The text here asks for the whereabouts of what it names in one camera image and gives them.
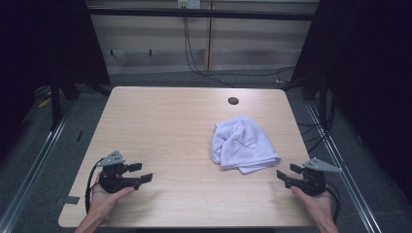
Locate white towel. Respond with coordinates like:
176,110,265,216
211,116,282,175

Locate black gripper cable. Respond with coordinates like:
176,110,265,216
325,183,342,225
85,157,106,215

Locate white wall socket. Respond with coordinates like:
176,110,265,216
177,0,202,10

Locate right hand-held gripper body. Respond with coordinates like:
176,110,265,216
285,157,343,197

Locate black floor cables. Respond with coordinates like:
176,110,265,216
296,119,329,154

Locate black hanging wall cable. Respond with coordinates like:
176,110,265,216
183,16,296,89

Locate black curtain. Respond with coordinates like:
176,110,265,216
280,0,412,203
0,0,112,159

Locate person's right hand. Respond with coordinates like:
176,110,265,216
290,186,334,224

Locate yellow floor object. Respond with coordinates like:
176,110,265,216
37,96,52,110

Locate black metal stand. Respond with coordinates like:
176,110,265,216
49,72,63,131

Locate grey floor tape piece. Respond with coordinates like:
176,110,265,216
56,195,81,206

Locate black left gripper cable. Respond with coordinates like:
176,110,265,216
85,157,106,215

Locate person's left hand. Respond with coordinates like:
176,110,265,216
87,181,135,224

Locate black horizontal bar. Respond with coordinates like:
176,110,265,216
86,8,316,22

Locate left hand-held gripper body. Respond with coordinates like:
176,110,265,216
96,150,141,194

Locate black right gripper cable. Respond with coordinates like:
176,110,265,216
325,183,342,225

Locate aluminium floor rail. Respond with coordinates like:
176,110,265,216
0,99,78,233
305,100,384,233

